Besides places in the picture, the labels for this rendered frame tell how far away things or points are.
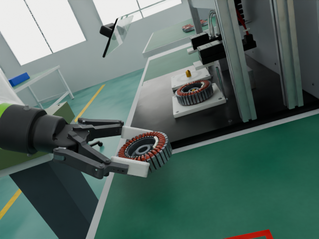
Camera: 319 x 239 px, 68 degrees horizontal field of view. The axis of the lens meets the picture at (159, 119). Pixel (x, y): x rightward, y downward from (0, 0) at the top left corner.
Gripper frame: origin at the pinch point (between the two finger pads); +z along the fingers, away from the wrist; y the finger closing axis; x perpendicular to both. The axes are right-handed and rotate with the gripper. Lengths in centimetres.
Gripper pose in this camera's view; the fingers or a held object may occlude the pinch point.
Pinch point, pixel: (141, 150)
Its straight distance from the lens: 48.7
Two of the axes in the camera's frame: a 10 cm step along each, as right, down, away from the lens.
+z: 9.8, 1.9, 0.6
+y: -0.3, 4.4, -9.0
